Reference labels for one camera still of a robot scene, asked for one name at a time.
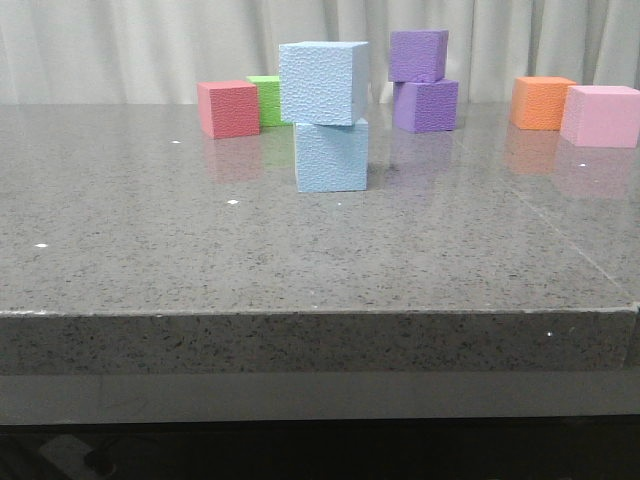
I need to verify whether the light blue foam cube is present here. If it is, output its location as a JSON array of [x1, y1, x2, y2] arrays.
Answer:
[[279, 41, 369, 126], [294, 118, 369, 192]]

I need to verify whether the red foam cube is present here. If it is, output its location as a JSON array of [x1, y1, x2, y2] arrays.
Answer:
[[197, 80, 260, 139]]

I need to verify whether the green foam cube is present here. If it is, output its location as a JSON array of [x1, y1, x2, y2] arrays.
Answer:
[[246, 75, 289, 127]]

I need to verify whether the lower purple foam cube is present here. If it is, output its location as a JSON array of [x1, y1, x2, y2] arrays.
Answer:
[[393, 79, 459, 133]]

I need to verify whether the purple foam cube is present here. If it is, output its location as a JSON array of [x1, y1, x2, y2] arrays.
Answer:
[[393, 79, 459, 133], [388, 30, 449, 83]]

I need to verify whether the upper purple foam cube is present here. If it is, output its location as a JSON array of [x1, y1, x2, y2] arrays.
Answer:
[[388, 30, 449, 83]]

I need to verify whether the far orange foam cube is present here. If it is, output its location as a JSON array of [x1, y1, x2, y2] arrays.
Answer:
[[510, 76, 576, 131]]

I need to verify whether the pink foam cube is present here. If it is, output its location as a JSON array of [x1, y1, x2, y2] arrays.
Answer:
[[560, 85, 640, 148]]

